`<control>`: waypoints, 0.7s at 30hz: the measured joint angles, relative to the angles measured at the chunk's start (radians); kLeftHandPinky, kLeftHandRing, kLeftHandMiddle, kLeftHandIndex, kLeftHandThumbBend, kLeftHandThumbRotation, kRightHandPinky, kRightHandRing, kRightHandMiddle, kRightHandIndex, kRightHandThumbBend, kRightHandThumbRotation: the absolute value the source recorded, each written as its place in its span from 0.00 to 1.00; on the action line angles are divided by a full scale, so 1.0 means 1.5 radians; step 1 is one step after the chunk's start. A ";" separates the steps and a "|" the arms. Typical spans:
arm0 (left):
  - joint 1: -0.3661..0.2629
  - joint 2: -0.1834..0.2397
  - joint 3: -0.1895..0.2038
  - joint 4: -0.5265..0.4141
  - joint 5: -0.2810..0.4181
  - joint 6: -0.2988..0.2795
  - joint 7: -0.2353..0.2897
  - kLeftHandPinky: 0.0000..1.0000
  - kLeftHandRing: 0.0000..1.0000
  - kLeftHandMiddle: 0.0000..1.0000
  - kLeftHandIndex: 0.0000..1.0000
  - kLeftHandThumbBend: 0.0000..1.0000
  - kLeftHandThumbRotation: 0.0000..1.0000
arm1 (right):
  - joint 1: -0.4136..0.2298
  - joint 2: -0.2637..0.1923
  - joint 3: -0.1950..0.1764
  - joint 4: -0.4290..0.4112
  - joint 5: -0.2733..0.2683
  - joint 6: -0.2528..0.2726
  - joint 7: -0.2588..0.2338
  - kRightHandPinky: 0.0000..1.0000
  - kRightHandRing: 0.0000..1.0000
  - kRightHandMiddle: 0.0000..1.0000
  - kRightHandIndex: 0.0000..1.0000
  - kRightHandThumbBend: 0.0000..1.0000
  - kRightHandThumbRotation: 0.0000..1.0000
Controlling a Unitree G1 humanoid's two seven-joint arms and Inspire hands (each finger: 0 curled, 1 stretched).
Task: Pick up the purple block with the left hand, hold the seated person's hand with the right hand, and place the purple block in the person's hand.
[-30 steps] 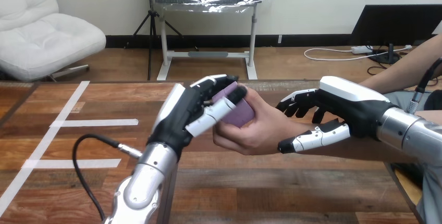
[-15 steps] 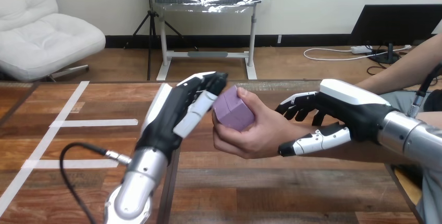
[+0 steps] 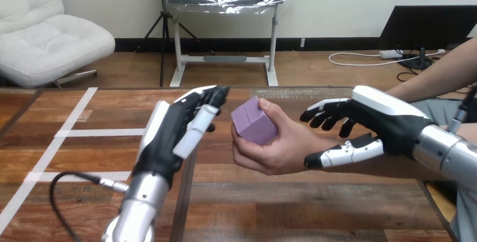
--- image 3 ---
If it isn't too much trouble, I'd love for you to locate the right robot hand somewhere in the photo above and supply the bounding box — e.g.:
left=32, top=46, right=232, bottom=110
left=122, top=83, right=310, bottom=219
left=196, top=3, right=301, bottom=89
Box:
left=300, top=85, right=437, bottom=171

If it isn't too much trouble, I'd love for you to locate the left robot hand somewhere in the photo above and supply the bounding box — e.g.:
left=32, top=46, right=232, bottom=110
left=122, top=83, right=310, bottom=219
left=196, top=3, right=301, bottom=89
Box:
left=132, top=84, right=231, bottom=189

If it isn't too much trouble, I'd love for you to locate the person's hand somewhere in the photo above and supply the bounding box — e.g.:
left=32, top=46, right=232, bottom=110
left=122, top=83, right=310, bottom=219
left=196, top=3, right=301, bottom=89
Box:
left=230, top=97, right=336, bottom=177

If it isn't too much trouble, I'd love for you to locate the purple block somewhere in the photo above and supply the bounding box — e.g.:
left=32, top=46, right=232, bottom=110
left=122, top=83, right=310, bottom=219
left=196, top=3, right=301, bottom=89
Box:
left=230, top=95, right=279, bottom=147

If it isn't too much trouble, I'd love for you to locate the white power strip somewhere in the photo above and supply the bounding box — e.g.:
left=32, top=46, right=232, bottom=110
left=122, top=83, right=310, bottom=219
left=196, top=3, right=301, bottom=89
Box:
left=379, top=49, right=403, bottom=60

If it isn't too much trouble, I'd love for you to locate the white desk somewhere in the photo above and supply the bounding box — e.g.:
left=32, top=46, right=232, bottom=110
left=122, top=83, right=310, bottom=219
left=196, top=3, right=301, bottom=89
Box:
left=148, top=0, right=300, bottom=88

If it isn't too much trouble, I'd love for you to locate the black tripod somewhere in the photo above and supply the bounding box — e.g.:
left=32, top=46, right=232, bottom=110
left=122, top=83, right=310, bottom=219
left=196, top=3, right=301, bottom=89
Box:
left=136, top=0, right=216, bottom=88

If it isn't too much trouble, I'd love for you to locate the dark screen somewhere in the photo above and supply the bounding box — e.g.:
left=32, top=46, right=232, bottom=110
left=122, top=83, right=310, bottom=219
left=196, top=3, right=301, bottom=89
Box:
left=377, top=5, right=477, bottom=71

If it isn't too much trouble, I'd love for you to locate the white cushioned chair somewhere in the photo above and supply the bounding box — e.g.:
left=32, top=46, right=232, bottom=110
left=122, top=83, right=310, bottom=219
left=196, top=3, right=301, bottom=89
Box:
left=0, top=0, right=116, bottom=88

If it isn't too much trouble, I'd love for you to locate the tangle of cables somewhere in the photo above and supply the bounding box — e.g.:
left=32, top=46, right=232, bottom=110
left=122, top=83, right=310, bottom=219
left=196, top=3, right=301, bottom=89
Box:
left=328, top=48, right=447, bottom=83

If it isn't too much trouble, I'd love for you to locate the black cable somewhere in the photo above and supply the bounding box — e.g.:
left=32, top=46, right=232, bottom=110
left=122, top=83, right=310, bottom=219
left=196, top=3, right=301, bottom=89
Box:
left=447, top=85, right=477, bottom=135
left=49, top=172, right=130, bottom=242

